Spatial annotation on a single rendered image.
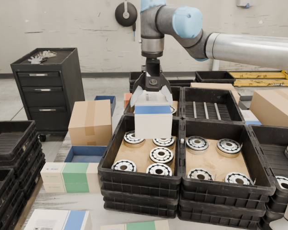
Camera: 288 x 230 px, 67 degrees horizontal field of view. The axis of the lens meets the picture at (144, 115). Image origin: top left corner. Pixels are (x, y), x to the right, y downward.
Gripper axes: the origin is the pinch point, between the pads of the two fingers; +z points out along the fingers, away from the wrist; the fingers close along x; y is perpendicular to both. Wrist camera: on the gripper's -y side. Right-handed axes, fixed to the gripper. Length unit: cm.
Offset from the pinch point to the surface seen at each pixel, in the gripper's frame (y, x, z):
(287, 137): 11, -65, 23
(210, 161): 1.4, -26.4, 27.7
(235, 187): -21.0, -26.3, 18.3
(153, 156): 2.5, -1.3, 24.8
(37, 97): 124, 102, 53
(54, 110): 122, 88, 66
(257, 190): -22.2, -32.8, 18.6
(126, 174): -14.3, 9.3, 18.2
